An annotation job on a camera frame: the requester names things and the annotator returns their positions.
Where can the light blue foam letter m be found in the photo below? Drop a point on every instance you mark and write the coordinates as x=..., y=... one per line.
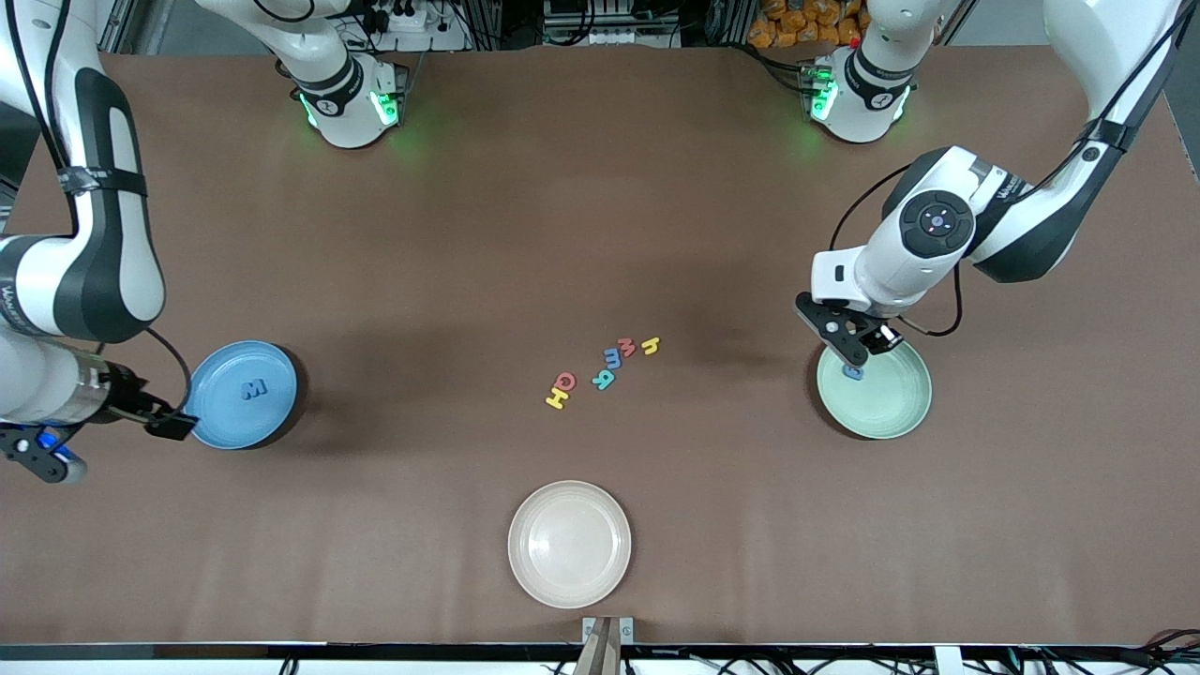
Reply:
x=612, y=359

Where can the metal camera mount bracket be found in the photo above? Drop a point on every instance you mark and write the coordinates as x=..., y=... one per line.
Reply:
x=607, y=647

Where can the red foam letter Q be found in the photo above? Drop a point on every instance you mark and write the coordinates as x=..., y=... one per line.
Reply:
x=555, y=382

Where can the aluminium frame post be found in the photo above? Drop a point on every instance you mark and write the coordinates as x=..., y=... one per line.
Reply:
x=122, y=23
x=1158, y=33

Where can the blue foam letter g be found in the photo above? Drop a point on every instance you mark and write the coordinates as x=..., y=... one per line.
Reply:
x=853, y=374

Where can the blue plate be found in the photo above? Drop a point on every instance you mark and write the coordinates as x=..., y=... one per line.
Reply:
x=244, y=417

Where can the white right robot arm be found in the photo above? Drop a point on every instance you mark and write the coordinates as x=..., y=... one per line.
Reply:
x=47, y=281

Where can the teal foam letter R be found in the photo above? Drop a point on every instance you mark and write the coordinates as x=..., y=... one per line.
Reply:
x=605, y=382

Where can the dark blue foam letter M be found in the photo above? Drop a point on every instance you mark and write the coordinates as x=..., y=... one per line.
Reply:
x=255, y=389

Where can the pink foam letter w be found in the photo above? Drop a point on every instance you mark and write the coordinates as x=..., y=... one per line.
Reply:
x=626, y=348

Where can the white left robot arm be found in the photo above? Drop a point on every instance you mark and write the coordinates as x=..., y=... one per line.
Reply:
x=900, y=267

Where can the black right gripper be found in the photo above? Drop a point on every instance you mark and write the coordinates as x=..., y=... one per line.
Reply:
x=125, y=397

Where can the white power strip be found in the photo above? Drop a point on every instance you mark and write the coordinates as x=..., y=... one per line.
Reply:
x=619, y=37
x=412, y=28

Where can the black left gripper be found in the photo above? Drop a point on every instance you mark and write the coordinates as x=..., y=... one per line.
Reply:
x=882, y=336

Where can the orange bags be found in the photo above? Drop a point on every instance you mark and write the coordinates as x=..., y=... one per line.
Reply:
x=797, y=23

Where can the beige plate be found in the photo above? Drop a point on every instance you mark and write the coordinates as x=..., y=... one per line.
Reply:
x=569, y=544

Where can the green plate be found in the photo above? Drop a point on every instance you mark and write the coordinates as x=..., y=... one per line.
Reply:
x=886, y=398

